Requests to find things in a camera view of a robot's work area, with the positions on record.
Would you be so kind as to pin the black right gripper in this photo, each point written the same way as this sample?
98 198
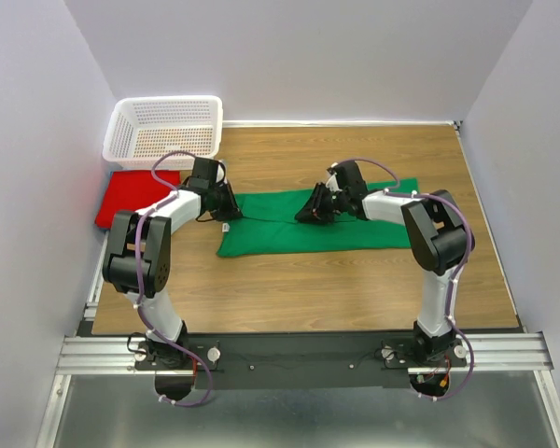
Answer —
312 211

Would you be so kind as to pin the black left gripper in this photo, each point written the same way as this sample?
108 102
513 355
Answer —
231 211

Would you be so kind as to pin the green t shirt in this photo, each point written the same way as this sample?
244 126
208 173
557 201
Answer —
268 226

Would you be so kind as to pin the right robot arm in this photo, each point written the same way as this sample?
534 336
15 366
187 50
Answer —
439 235

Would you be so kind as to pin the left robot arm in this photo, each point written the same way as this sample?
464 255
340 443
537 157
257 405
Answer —
137 260

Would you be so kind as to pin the folded red t shirt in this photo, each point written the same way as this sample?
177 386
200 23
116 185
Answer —
128 190

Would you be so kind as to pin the white plastic perforated basket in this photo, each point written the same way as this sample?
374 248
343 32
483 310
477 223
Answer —
143 129

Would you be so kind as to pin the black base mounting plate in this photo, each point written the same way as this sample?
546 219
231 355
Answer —
301 360

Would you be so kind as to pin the aluminium frame rail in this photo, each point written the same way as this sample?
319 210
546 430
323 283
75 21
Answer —
99 398

